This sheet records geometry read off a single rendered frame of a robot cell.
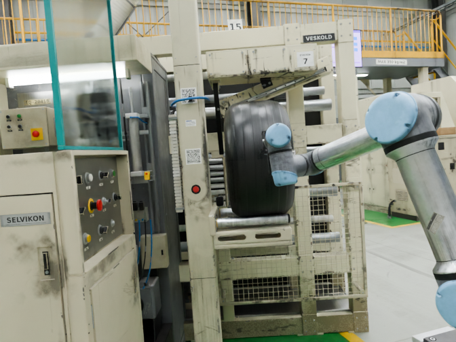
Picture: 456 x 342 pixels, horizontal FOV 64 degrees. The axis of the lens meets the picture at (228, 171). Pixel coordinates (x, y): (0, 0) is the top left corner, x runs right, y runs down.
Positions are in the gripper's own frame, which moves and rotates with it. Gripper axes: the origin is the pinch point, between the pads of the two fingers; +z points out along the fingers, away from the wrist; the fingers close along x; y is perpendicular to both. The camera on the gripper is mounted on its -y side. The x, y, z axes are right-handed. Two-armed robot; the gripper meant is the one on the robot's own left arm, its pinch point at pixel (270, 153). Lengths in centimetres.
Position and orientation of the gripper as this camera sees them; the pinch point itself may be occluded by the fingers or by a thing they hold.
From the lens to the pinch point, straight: 146.3
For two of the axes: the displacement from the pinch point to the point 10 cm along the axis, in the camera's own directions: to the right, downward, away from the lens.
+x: -10.0, 0.7, 0.3
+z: 0.3, 0.6, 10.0
